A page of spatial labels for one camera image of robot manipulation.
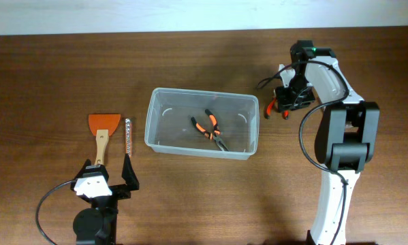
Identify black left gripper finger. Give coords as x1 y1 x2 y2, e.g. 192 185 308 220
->
72 159 109 186
121 154 140 191

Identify red socket rail with sockets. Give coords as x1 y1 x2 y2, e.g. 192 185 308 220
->
125 118 132 157

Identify orange scraper wooden handle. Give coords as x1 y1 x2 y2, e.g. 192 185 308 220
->
88 114 121 165

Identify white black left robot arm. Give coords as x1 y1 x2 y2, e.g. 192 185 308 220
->
71 154 140 245

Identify clear plastic container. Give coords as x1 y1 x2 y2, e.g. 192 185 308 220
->
144 88 260 160

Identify black orange long-nose pliers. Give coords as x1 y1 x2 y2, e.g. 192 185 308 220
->
190 108 230 152

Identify red handled cutting pliers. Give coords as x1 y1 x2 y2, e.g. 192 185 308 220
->
264 97 289 120

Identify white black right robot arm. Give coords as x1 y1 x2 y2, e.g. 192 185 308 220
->
274 40 380 244

